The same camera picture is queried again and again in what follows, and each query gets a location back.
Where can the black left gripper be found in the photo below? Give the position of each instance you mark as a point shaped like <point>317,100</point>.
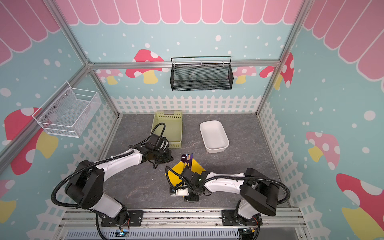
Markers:
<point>168,157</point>

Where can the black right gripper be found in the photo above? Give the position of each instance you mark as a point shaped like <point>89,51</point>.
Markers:
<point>188,173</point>

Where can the purple fork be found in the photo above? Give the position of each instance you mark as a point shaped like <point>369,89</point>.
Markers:
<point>187,160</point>

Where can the purple knife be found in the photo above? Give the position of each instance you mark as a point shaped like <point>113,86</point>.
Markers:
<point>190,161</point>

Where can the purple spoon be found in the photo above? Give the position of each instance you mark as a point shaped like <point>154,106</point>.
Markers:
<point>183,158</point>

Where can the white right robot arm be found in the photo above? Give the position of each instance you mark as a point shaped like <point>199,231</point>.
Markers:
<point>259,193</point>

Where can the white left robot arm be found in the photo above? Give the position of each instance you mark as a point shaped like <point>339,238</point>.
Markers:
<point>86,188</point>

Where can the green perforated plastic basket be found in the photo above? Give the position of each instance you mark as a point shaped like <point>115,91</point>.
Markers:
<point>174,126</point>

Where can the white plastic tub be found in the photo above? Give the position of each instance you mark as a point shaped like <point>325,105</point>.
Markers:
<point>214,136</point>

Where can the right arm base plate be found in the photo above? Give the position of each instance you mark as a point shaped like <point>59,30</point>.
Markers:
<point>231,218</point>

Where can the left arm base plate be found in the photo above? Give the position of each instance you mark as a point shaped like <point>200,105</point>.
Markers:
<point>126,218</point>

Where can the black mesh wall basket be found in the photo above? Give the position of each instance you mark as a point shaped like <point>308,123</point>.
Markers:
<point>209,73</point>

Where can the white wire wall basket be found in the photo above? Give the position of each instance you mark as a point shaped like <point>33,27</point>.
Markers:
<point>68,112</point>

